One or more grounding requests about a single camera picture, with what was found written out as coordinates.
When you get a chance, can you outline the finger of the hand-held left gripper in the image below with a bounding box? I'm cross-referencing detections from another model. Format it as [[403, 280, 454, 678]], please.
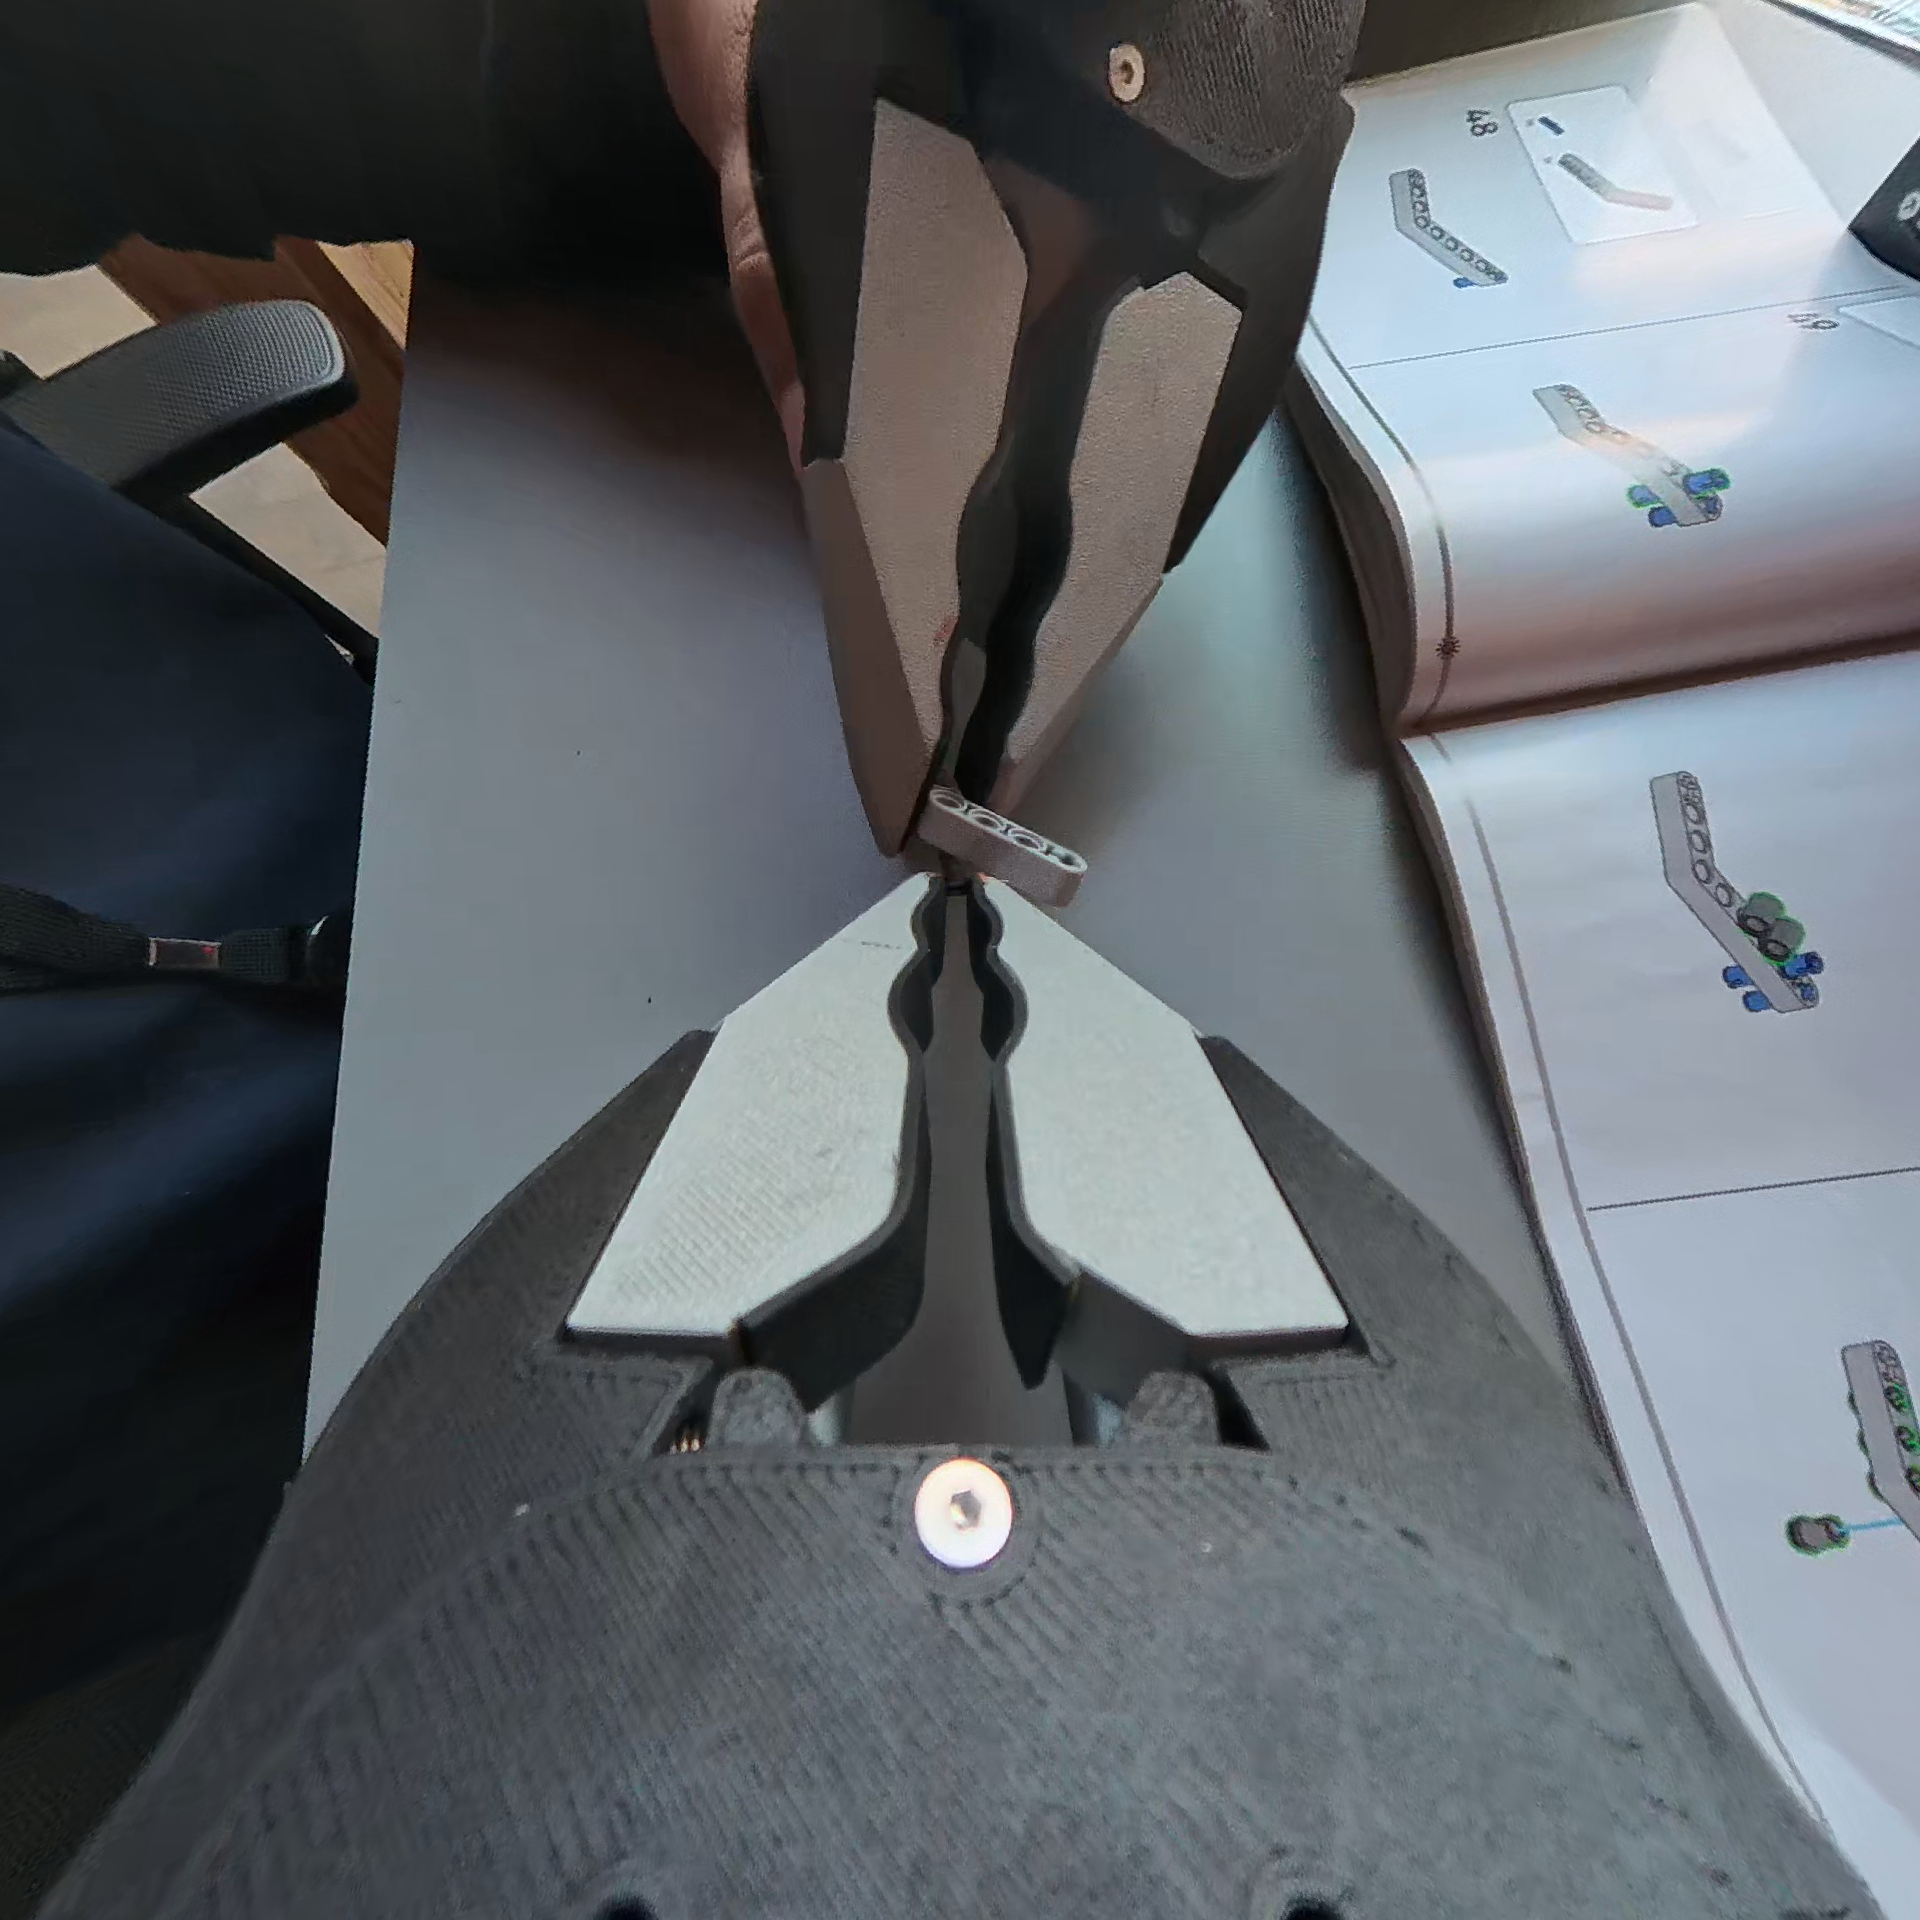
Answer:
[[967, 270, 1251, 818], [801, 94, 1052, 859]]

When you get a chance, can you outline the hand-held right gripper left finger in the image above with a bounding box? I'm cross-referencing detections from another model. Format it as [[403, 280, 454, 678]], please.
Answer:
[[566, 874, 953, 1420]]

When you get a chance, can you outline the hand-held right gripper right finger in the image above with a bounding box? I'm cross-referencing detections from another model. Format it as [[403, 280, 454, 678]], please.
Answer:
[[967, 882, 1355, 1395]]

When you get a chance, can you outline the grey lego beam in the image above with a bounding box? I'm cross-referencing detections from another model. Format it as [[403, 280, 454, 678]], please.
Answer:
[[912, 783, 1094, 912]]

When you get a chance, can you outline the person's left forearm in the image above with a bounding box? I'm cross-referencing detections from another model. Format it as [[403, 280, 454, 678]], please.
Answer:
[[0, 0, 678, 291]]

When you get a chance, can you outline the lego instruction booklet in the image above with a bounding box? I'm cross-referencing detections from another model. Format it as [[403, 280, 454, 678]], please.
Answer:
[[1287, 0, 1920, 1877]]

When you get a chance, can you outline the black lego set box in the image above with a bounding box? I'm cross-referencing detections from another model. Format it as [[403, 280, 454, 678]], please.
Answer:
[[1848, 146, 1920, 283]]

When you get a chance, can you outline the person's left hand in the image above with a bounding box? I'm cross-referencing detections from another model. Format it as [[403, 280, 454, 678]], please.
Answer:
[[652, 0, 812, 443]]

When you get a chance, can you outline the black office chair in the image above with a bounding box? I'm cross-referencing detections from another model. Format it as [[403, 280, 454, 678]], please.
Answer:
[[0, 421, 379, 1728]]

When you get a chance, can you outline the printed paper leaflet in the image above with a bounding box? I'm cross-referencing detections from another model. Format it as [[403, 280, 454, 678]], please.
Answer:
[[1767, 0, 1920, 64]]

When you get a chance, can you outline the black office chair armrest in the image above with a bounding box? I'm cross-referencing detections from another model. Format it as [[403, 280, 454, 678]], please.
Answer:
[[0, 300, 385, 680]]

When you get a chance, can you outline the black strap with buckle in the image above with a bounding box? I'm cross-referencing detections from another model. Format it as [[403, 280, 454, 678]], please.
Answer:
[[0, 882, 352, 995]]

